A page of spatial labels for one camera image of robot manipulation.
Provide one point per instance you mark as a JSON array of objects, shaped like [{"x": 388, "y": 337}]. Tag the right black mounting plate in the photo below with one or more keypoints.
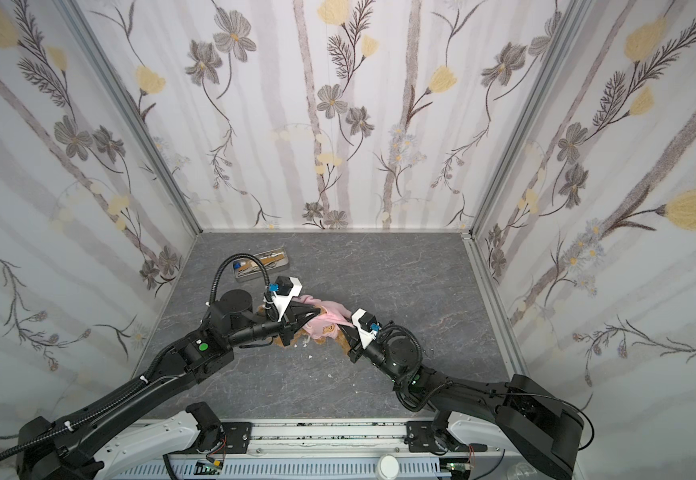
[{"x": 423, "y": 437}]

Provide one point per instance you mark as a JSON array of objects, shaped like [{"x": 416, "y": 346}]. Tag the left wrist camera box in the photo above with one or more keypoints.
[{"x": 279, "y": 295}]

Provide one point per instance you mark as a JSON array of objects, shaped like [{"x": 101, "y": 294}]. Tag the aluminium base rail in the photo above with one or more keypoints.
[{"x": 371, "y": 438}]

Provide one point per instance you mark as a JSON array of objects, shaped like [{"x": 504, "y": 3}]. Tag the pink fleece bear hoodie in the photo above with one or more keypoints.
[{"x": 327, "y": 325}]

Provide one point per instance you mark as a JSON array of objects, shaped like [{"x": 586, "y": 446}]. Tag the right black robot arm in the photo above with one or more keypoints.
[{"x": 544, "y": 429}]

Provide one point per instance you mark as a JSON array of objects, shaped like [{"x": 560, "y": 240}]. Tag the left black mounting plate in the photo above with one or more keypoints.
[{"x": 227, "y": 438}]

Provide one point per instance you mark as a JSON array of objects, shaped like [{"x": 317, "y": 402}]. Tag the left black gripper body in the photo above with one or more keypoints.
[{"x": 289, "y": 327}]

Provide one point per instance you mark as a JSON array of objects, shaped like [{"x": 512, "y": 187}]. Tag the white round cap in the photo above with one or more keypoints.
[{"x": 387, "y": 468}]

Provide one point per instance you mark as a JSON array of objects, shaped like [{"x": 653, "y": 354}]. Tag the clear plastic tool box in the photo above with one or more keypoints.
[{"x": 274, "y": 260}]

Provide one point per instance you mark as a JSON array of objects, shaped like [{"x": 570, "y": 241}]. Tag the brown teddy bear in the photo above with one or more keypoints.
[{"x": 341, "y": 340}]

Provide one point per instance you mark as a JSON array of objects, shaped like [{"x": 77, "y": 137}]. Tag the black mounting plate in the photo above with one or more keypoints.
[
  {"x": 423, "y": 437},
  {"x": 227, "y": 438}
]

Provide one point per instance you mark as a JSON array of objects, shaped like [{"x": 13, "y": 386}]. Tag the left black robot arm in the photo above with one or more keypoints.
[{"x": 72, "y": 446}]

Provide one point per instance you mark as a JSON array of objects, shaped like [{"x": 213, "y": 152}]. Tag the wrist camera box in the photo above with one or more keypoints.
[
  {"x": 366, "y": 325},
  {"x": 279, "y": 295}
]

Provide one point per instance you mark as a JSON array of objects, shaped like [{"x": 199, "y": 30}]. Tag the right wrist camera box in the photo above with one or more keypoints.
[{"x": 366, "y": 325}]

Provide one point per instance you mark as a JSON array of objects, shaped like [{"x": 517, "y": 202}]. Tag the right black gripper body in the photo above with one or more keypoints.
[{"x": 355, "y": 351}]

